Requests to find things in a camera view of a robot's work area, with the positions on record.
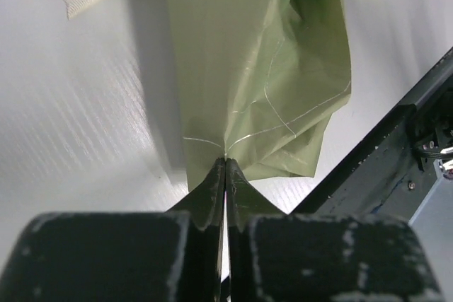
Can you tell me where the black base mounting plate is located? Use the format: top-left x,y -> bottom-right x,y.
293,51 -> 452,220

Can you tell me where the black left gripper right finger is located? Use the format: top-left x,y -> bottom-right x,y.
224,159 -> 445,301

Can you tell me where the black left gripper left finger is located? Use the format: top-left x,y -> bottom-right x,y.
1,158 -> 226,301

